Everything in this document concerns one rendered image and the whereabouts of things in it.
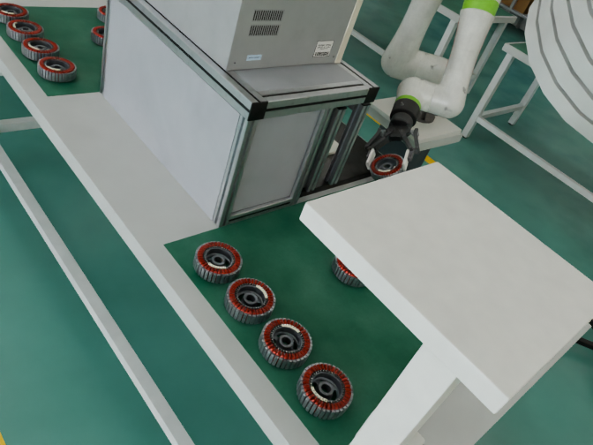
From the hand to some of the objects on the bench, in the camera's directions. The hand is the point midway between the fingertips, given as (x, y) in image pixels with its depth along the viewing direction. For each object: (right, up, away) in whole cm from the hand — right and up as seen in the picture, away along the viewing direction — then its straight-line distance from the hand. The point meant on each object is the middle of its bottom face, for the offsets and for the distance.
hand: (386, 162), depth 170 cm
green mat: (-8, -32, -27) cm, 42 cm away
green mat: (-88, +49, +33) cm, 106 cm away
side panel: (-80, +25, +7) cm, 84 cm away
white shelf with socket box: (-17, -57, -61) cm, 85 cm away
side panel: (-40, -16, -23) cm, 49 cm away
